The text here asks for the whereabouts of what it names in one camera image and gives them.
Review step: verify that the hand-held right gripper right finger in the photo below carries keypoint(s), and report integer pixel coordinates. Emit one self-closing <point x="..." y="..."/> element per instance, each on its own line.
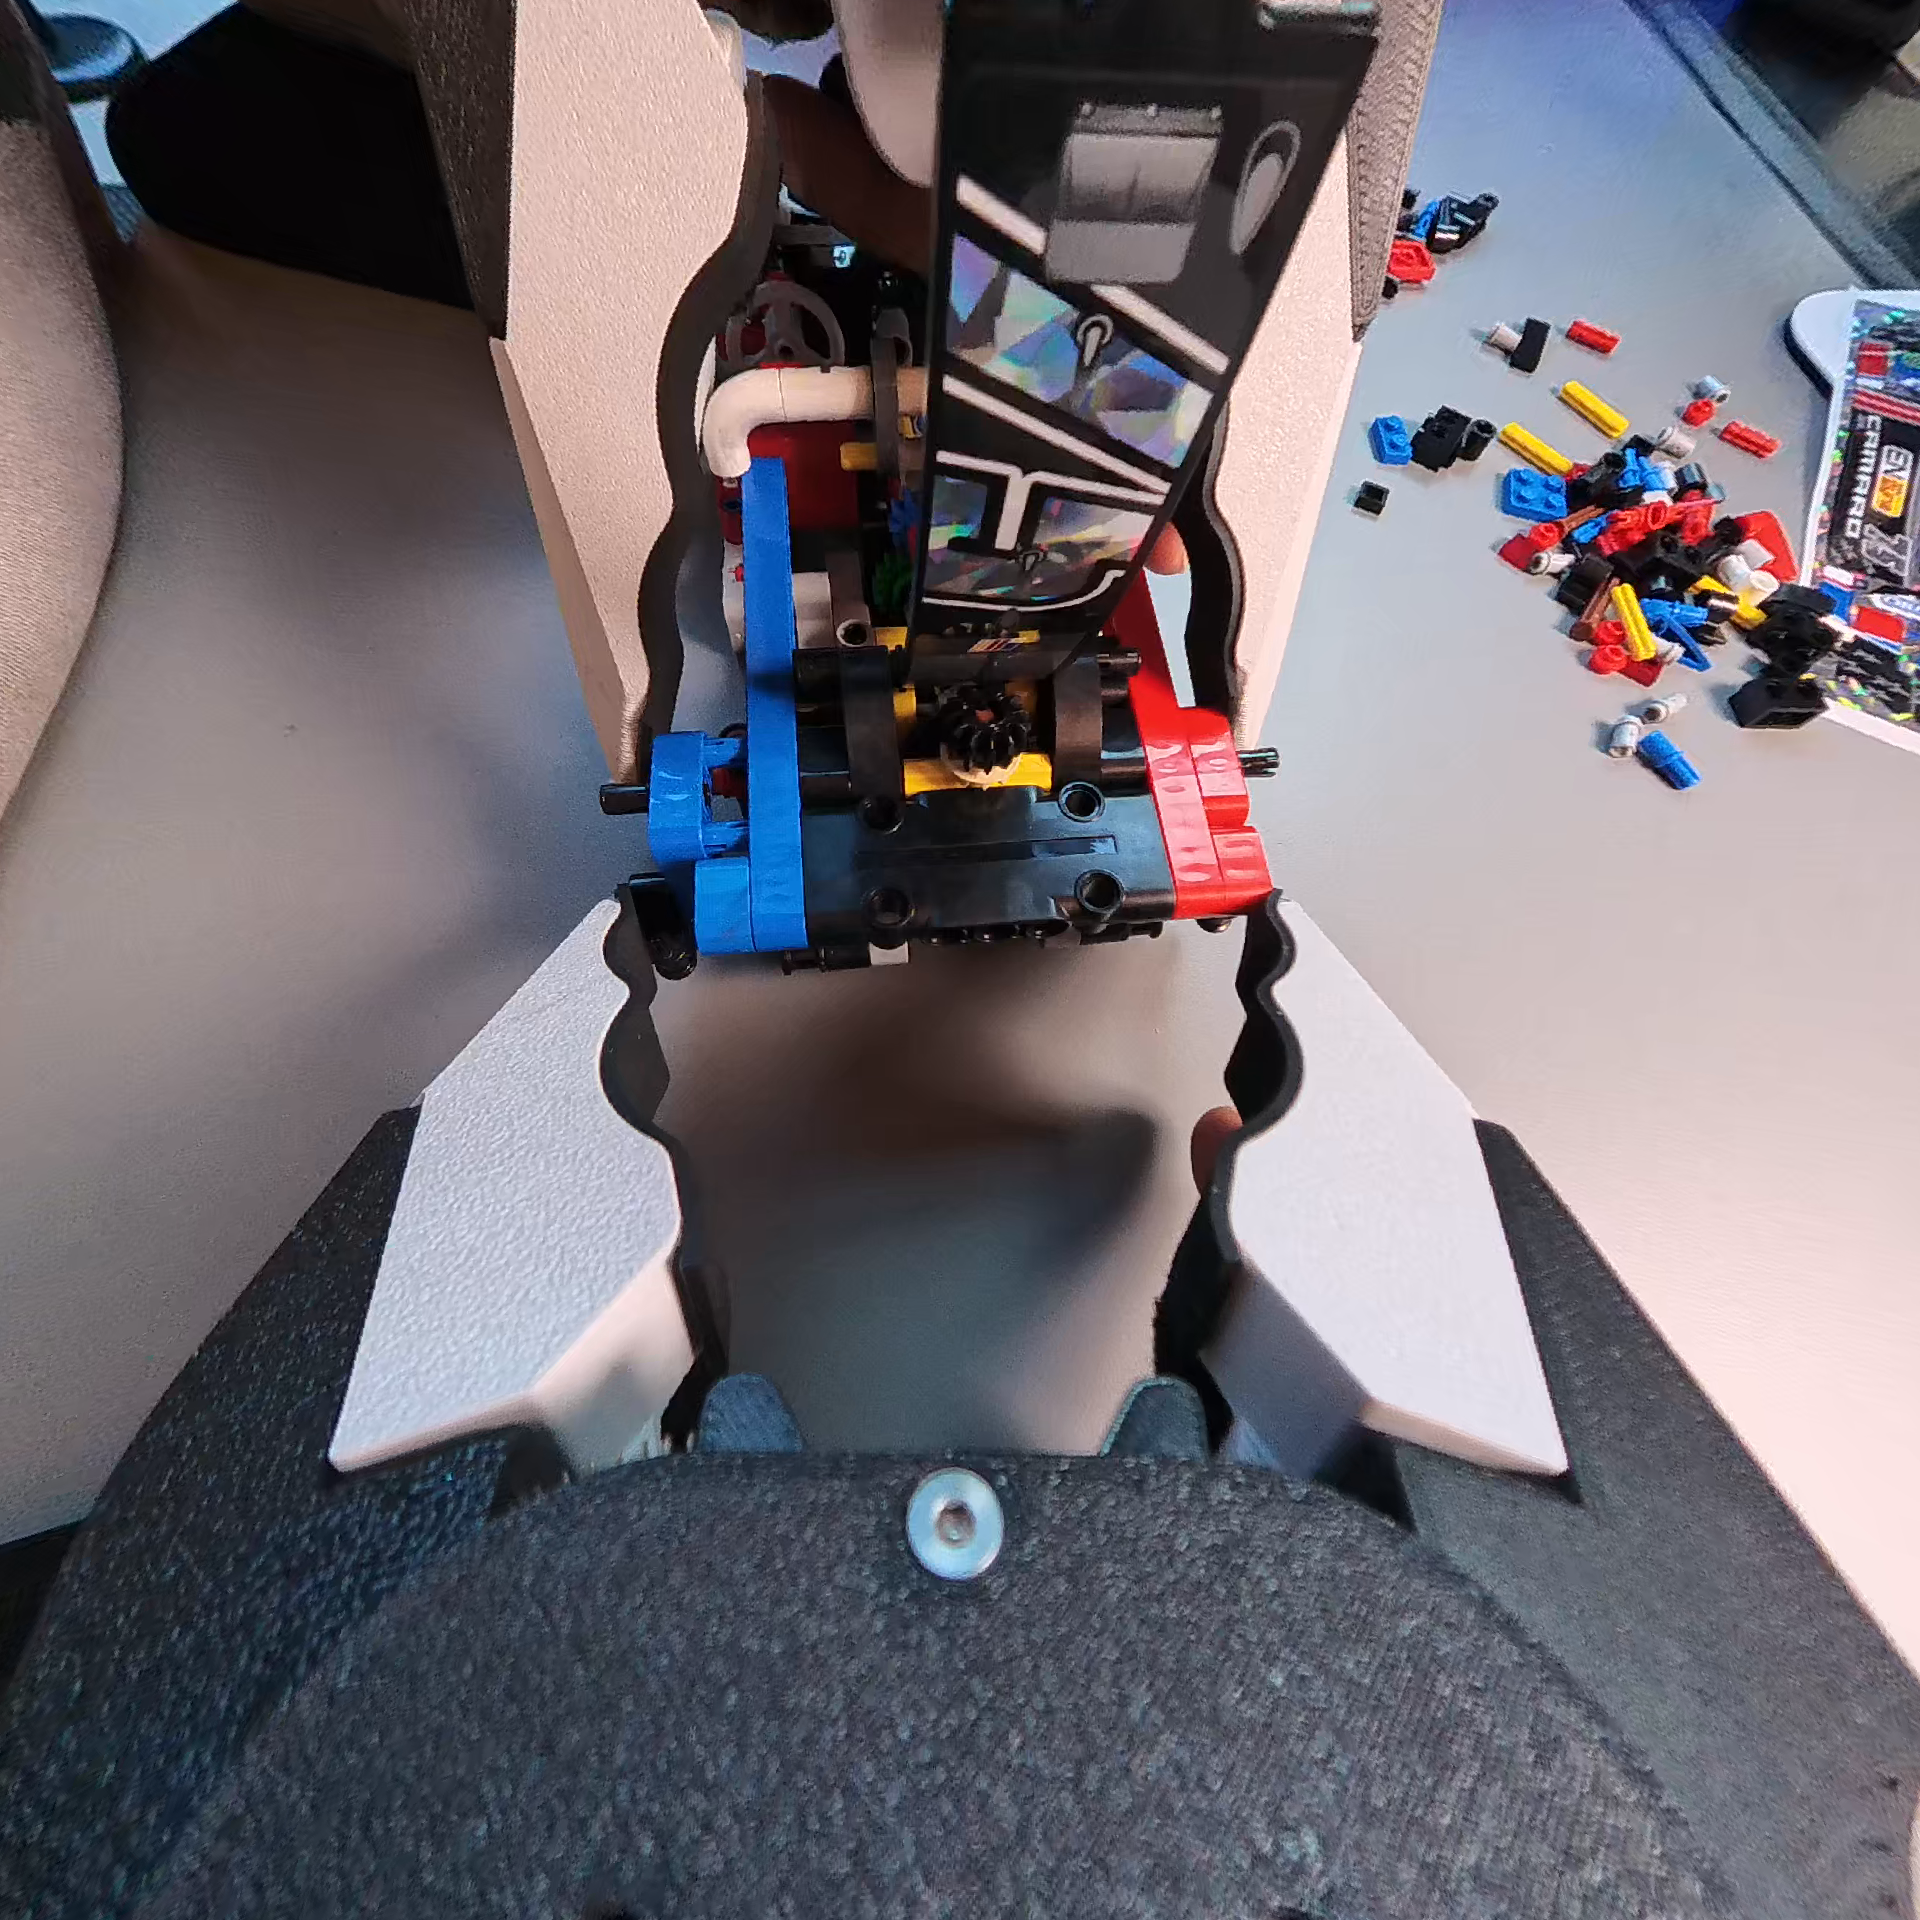
<point x="1382" y="1245"/>

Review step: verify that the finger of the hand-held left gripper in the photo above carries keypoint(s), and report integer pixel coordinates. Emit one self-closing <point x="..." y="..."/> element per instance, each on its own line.
<point x="616" y="299"/>
<point x="1291" y="494"/>

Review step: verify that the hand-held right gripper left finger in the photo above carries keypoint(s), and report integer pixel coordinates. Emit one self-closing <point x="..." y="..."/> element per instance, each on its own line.
<point x="495" y="1245"/>

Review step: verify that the lego car model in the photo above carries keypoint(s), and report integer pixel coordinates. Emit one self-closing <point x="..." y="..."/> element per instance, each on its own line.
<point x="960" y="878"/>

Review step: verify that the pile of mixed lego pieces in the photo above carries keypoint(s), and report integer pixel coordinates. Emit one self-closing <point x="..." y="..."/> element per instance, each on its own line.
<point x="1652" y="555"/>

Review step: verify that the person's left hand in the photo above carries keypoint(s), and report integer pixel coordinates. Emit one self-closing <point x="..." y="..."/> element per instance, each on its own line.
<point x="856" y="201"/>

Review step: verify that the person's right hand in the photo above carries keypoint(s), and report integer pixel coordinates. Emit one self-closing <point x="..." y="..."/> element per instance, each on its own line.
<point x="1214" y="1152"/>

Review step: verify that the pile of black blue pins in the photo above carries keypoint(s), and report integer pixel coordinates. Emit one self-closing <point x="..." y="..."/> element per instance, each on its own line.
<point x="1433" y="241"/>

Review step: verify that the black quilted chair seat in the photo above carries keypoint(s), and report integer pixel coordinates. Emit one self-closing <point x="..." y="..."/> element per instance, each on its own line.
<point x="301" y="150"/>

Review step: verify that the holographic sticker sheet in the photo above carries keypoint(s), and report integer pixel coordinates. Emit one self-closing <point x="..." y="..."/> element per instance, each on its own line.
<point x="1883" y="494"/>

